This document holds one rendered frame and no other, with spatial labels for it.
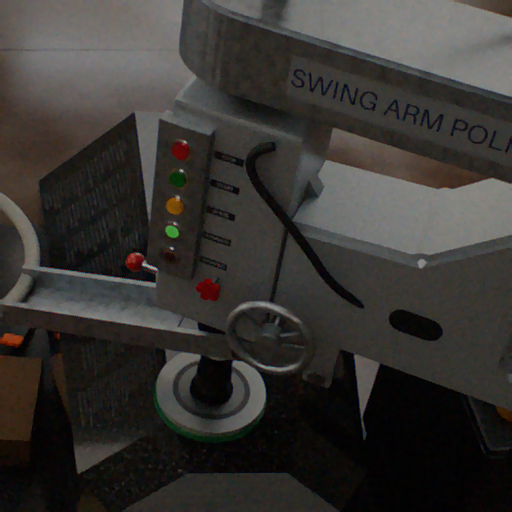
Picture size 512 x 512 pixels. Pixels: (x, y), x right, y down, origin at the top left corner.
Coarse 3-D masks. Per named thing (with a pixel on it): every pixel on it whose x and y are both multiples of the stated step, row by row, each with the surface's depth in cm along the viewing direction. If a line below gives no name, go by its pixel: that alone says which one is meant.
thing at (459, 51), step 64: (192, 0) 132; (256, 0) 131; (320, 0) 133; (384, 0) 136; (448, 0) 139; (192, 64) 136; (256, 64) 131; (320, 64) 127; (384, 64) 124; (448, 64) 126; (384, 128) 130; (448, 128) 126
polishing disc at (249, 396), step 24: (192, 360) 195; (168, 384) 190; (240, 384) 193; (264, 384) 193; (168, 408) 186; (192, 408) 186; (216, 408) 187; (240, 408) 188; (192, 432) 184; (216, 432) 183
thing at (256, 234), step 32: (192, 96) 139; (224, 96) 140; (224, 128) 139; (256, 128) 137; (288, 128) 137; (320, 128) 145; (256, 160) 140; (288, 160) 138; (320, 160) 156; (224, 192) 146; (256, 192) 144; (288, 192) 142; (320, 192) 153; (224, 224) 149; (256, 224) 147; (224, 256) 153; (256, 256) 151; (160, 288) 163; (192, 288) 160; (224, 288) 158; (256, 288) 155; (224, 320) 162; (256, 320) 159
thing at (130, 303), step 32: (32, 288) 197; (64, 288) 195; (96, 288) 192; (128, 288) 189; (0, 320) 190; (32, 320) 187; (64, 320) 184; (96, 320) 181; (128, 320) 179; (160, 320) 185; (192, 352) 177; (224, 352) 174; (256, 352) 171; (288, 352) 168; (320, 384) 165
